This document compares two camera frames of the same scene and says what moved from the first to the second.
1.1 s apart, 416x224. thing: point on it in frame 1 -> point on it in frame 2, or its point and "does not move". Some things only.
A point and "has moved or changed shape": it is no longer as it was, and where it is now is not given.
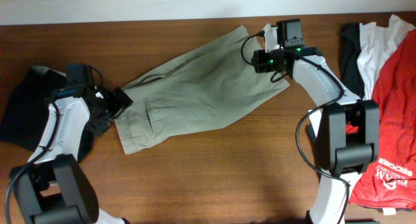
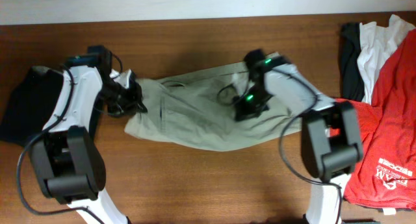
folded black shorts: [25, 110] does not move
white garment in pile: [375, 43] does not move
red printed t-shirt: [392, 183] does not move
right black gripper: [260, 62] -> [251, 106]
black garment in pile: [350, 47] does not move
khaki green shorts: [207, 82] has moved or changed shape
